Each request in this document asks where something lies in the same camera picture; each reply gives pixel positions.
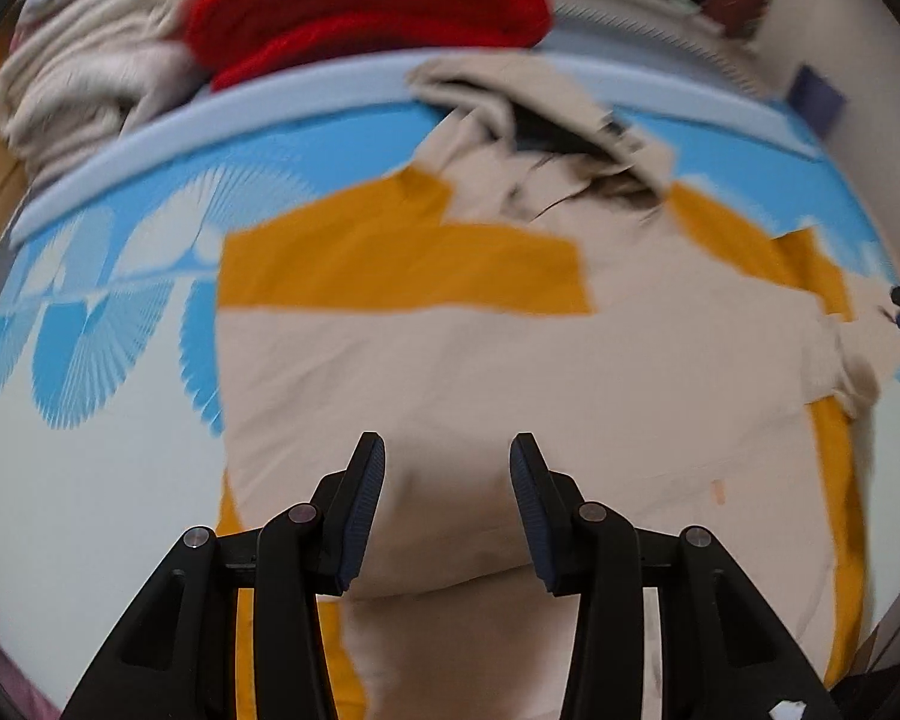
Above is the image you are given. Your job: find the cream fleece garment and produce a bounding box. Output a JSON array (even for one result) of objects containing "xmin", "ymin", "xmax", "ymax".
[{"xmin": 0, "ymin": 0, "xmax": 218, "ymax": 185}]

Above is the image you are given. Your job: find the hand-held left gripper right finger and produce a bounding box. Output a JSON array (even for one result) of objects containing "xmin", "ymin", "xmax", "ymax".
[{"xmin": 510, "ymin": 433, "xmax": 841, "ymax": 720}]

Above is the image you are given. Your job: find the grey mattress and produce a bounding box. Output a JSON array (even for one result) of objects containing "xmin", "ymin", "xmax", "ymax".
[{"xmin": 540, "ymin": 0, "xmax": 777, "ymax": 102}]

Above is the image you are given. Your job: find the blue white patterned mat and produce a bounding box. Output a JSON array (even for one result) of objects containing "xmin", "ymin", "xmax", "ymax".
[{"xmin": 0, "ymin": 52, "xmax": 900, "ymax": 691}]

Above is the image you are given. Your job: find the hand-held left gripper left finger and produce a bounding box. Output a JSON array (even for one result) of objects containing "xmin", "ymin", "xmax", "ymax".
[{"xmin": 64, "ymin": 432, "xmax": 386, "ymax": 720}]

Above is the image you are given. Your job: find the beige and mustard jacket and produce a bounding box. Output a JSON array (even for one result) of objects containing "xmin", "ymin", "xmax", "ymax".
[{"xmin": 214, "ymin": 52, "xmax": 900, "ymax": 720}]

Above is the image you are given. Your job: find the red knitted sweater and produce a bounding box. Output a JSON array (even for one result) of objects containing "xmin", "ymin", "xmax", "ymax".
[{"xmin": 186, "ymin": 0, "xmax": 554, "ymax": 91}]

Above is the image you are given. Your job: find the purple flat pad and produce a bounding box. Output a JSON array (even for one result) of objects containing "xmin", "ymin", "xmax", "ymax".
[{"xmin": 786, "ymin": 64, "xmax": 848, "ymax": 137}]

